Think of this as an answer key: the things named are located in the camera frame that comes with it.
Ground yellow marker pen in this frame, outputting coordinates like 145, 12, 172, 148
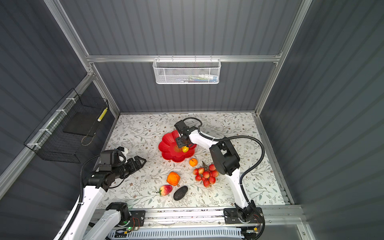
97, 107, 109, 122

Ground black wire basket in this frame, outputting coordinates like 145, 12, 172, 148
24, 92, 109, 164

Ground small orange tangerine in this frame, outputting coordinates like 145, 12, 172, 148
189, 158, 198, 167

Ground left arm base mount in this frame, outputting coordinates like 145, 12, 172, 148
102, 209, 147, 228

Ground aluminium rail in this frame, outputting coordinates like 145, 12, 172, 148
89, 205, 304, 229

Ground black pad in basket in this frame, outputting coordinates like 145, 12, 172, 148
63, 113, 101, 137

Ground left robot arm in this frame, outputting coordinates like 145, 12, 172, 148
55, 147, 147, 240

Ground white wire mesh basket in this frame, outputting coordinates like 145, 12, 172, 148
153, 59, 222, 85

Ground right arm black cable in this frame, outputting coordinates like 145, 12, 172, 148
181, 116, 266, 240

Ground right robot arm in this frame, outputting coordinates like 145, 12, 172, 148
174, 117, 265, 219

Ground orange bell pepper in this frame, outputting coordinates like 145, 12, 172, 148
167, 172, 181, 186

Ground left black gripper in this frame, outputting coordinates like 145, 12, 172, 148
112, 155, 146, 180

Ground dark avocado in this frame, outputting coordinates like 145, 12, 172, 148
173, 186, 189, 201

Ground yellow corn-like fruit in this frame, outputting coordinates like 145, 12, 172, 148
182, 146, 189, 153

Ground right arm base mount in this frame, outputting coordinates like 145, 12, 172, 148
223, 207, 265, 225

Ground red lychee bunch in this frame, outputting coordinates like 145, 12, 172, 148
193, 163, 219, 188

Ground red-yellow strawberry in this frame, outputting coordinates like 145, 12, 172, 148
158, 185, 173, 196

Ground red flower-shaped fruit bowl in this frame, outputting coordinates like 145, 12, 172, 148
158, 130, 197, 163

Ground items in white basket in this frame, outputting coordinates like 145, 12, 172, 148
173, 74, 219, 84

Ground white perforated vent strip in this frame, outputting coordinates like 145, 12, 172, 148
108, 227, 245, 240

